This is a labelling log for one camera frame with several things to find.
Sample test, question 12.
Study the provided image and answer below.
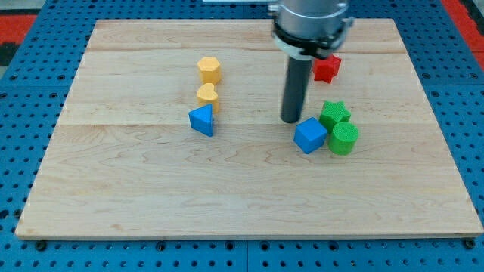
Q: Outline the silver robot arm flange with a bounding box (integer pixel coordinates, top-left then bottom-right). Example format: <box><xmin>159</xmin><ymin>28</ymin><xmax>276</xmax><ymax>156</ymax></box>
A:
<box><xmin>268</xmin><ymin>0</ymin><xmax>354</xmax><ymax>60</ymax></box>

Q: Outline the blue triangle block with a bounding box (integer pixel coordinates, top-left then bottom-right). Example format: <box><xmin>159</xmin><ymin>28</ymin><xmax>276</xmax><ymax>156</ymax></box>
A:
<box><xmin>188</xmin><ymin>104</ymin><xmax>213</xmax><ymax>137</ymax></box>

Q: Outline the blue cube block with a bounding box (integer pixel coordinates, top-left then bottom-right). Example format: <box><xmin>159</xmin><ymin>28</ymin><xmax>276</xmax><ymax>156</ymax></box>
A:
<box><xmin>293</xmin><ymin>117</ymin><xmax>327</xmax><ymax>154</ymax></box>

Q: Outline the yellow heart block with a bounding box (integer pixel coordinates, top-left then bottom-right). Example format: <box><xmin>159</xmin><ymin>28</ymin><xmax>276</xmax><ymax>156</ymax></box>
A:
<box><xmin>196</xmin><ymin>83</ymin><xmax>219</xmax><ymax>113</ymax></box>

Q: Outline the light wooden board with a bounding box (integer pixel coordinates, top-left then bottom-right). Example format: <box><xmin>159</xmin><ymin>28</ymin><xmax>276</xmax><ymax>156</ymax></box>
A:
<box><xmin>16</xmin><ymin>19</ymin><xmax>483</xmax><ymax>240</ymax></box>

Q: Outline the yellow hexagon block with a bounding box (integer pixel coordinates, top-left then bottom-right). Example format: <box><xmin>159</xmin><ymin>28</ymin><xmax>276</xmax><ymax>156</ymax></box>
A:
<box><xmin>197</xmin><ymin>57</ymin><xmax>222</xmax><ymax>85</ymax></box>

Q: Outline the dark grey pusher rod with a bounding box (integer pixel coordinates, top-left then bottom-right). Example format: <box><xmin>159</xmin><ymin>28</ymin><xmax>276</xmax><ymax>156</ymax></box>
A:
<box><xmin>280</xmin><ymin>57</ymin><xmax>312</xmax><ymax>123</ymax></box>

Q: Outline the green star block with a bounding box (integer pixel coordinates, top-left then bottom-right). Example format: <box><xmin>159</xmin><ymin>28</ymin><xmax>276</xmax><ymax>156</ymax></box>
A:
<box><xmin>318</xmin><ymin>100</ymin><xmax>352</xmax><ymax>133</ymax></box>

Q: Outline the green cylinder block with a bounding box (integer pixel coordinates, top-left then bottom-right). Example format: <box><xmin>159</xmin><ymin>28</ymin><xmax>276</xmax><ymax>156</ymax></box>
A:
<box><xmin>328</xmin><ymin>122</ymin><xmax>359</xmax><ymax>156</ymax></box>

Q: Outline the red star block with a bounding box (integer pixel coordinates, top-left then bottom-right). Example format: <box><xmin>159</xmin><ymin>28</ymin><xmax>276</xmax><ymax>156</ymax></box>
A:
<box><xmin>312</xmin><ymin>54</ymin><xmax>342</xmax><ymax>84</ymax></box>

